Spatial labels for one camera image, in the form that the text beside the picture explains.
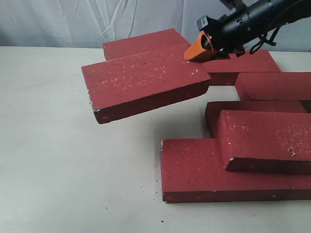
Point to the red brick front left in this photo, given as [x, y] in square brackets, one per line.
[192, 170]

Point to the red brick back left tilted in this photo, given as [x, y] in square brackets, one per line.
[142, 43]

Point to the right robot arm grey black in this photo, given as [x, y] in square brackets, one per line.
[261, 20]

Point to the white backdrop curtain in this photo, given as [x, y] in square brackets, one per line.
[90, 23]

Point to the red brick row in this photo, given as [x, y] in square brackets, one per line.
[274, 86]
[213, 109]

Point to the red brick centre right row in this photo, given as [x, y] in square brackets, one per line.
[213, 109]

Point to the red brick moved into row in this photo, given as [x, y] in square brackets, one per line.
[139, 83]

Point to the red brick back right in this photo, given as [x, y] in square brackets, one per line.
[225, 72]

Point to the red brick front right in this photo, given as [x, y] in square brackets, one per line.
[300, 187]

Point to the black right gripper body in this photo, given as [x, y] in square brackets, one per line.
[214, 42]

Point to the red brick with white chips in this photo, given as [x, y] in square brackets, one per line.
[265, 142]

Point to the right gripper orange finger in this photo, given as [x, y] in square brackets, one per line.
[201, 50]

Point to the red brick right middle row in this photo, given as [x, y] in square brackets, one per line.
[274, 86]

